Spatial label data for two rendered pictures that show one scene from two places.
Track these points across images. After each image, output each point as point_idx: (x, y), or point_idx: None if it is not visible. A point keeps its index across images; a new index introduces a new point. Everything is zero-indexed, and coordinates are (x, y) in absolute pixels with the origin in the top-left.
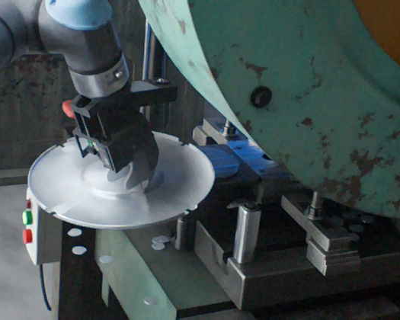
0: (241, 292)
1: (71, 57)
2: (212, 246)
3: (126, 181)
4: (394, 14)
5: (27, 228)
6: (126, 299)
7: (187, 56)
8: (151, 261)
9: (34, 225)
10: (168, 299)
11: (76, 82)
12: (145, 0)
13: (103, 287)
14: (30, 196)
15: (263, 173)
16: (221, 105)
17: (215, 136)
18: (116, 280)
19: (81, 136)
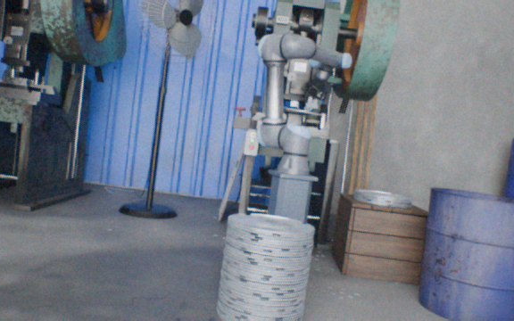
0: (328, 134)
1: (329, 68)
2: (312, 128)
3: (318, 105)
4: None
5: (245, 146)
6: None
7: (377, 59)
8: None
9: (256, 141)
10: (320, 138)
11: (326, 75)
12: (365, 50)
13: (266, 160)
14: (251, 133)
15: None
16: (379, 69)
17: (265, 115)
18: (279, 152)
19: (319, 91)
